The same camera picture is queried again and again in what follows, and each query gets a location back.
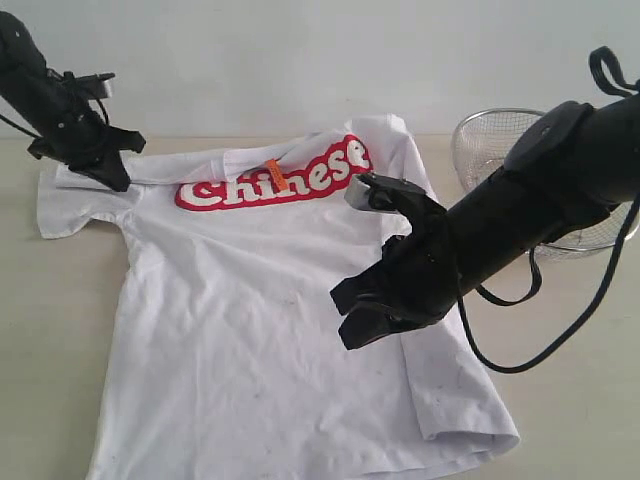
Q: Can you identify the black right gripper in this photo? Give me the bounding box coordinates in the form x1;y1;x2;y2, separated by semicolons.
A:
330;214;480;350

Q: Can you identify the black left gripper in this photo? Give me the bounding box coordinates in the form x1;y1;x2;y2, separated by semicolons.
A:
27;74;146;192

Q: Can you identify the white t-shirt red print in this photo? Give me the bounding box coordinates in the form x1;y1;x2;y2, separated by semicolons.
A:
37;114;520;479

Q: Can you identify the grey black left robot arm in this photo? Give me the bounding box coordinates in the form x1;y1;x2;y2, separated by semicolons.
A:
1;11;146;192

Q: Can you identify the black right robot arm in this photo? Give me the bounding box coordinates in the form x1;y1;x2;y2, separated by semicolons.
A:
331;95;639;350

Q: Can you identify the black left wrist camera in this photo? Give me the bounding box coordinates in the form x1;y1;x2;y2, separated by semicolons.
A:
62;71;116;100

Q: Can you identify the metal wire mesh basket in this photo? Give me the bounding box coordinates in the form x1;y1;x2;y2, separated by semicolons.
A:
451;108;631;260

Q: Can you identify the black right camera cable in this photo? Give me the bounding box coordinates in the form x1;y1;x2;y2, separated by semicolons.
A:
457;45;640;374

